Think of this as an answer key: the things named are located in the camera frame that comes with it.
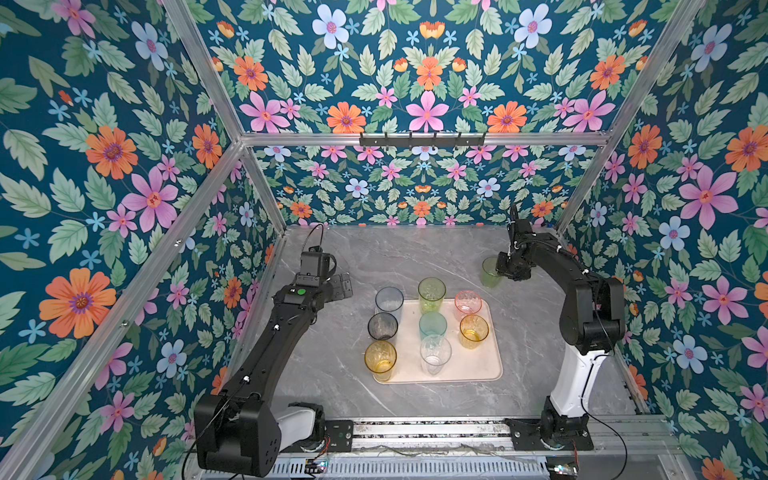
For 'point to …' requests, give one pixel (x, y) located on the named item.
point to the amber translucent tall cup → (379, 358)
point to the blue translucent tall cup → (389, 299)
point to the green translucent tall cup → (432, 292)
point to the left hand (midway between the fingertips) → (336, 276)
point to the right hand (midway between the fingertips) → (504, 270)
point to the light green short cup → (489, 277)
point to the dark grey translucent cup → (382, 326)
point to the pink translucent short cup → (467, 302)
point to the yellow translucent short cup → (473, 329)
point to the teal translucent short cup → (432, 323)
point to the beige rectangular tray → (480, 365)
